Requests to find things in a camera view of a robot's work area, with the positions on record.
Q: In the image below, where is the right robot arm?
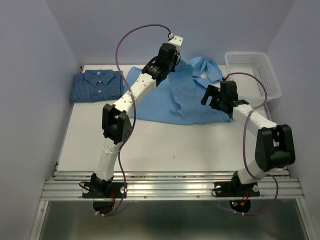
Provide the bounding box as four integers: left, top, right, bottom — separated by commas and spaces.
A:
201, 80, 296, 198

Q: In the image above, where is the aluminium mounting rail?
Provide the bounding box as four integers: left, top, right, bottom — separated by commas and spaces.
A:
40, 169, 305, 201

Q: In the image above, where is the light blue long sleeve shirt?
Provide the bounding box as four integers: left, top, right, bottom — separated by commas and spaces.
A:
132, 56, 231, 125

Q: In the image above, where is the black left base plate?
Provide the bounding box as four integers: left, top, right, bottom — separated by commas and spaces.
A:
79, 181, 127, 199

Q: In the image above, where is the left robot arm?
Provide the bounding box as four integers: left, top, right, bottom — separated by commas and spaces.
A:
87, 38, 183, 198

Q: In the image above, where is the white plastic mesh basket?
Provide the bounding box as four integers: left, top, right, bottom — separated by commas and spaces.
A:
224, 51, 282, 106

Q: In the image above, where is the blue plaid folded shirt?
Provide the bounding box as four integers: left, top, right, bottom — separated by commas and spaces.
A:
70, 69, 125, 103

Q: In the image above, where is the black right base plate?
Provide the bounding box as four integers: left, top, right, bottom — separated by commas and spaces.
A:
211, 181, 260, 199

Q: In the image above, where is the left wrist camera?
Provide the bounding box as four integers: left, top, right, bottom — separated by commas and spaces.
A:
168, 33, 184, 49

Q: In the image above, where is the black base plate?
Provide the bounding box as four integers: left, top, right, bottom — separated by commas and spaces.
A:
79, 181, 127, 199
211, 181, 260, 199

